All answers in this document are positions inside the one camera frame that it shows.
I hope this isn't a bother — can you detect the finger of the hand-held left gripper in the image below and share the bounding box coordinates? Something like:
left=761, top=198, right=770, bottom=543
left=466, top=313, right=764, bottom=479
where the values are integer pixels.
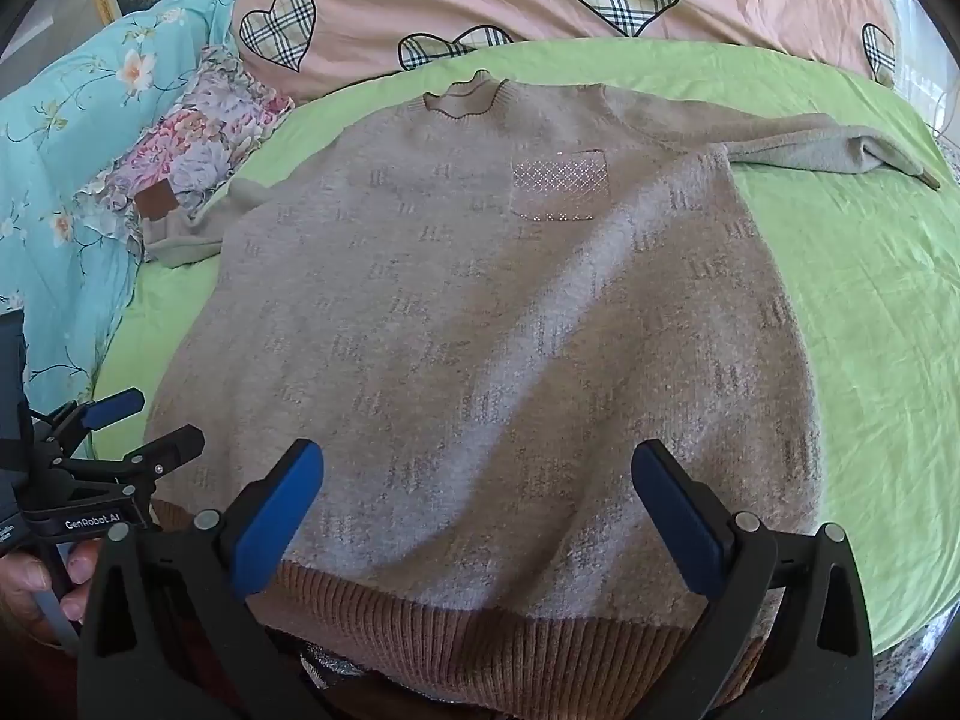
left=120, top=424, right=206, bottom=497
left=36, top=388, right=146, bottom=452

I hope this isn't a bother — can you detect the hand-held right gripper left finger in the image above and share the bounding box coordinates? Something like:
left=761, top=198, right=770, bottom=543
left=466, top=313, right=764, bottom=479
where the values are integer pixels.
left=77, top=438, right=331, bottom=720

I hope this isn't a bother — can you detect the green bed sheet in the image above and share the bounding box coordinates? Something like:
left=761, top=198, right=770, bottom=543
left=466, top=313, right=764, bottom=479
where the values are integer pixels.
left=94, top=37, right=960, bottom=653

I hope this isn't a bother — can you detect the person's left hand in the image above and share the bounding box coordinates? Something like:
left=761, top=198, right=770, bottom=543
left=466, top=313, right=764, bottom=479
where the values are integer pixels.
left=0, top=538, right=102, bottom=646

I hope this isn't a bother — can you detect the purple floral pillow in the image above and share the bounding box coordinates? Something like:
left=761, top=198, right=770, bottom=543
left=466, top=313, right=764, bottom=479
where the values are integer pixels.
left=75, top=45, right=295, bottom=263

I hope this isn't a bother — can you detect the beige knit sweater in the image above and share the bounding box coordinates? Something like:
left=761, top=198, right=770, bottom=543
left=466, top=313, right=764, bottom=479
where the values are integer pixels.
left=133, top=71, right=942, bottom=718

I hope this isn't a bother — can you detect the turquoise floral quilt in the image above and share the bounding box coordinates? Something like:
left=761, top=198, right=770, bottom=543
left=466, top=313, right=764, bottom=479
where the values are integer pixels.
left=0, top=0, right=260, bottom=458

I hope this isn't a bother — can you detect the white curtain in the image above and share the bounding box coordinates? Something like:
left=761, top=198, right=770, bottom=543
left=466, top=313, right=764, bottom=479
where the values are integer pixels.
left=892, top=0, right=960, bottom=166

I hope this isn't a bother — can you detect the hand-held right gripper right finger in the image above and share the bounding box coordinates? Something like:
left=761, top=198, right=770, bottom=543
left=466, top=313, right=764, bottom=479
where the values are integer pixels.
left=631, top=439, right=875, bottom=720

